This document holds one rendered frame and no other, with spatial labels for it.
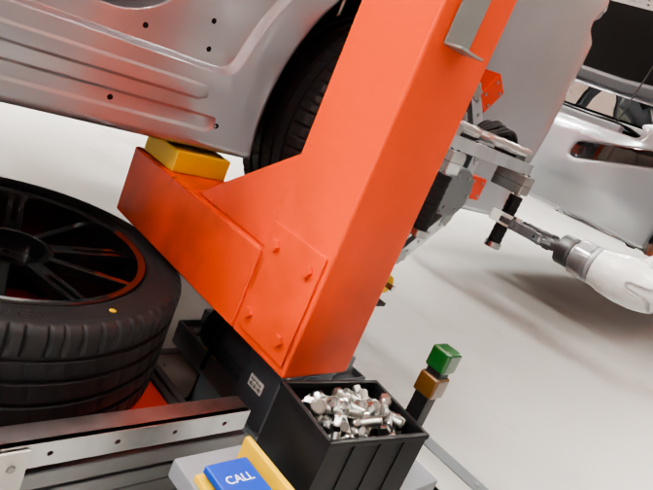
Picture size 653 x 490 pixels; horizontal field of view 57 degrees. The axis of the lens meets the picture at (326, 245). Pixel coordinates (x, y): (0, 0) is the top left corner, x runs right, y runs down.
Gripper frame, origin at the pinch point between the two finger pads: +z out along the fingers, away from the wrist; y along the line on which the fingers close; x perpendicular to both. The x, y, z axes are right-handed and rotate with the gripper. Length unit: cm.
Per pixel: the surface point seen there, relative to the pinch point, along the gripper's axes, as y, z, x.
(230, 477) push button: -93, -29, -35
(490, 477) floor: 44, -15, -83
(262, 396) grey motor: -57, 3, -51
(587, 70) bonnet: 320, 158, 92
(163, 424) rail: -89, -8, -44
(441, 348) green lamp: -57, -29, -17
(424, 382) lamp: -57, -30, -24
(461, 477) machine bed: 17, -16, -75
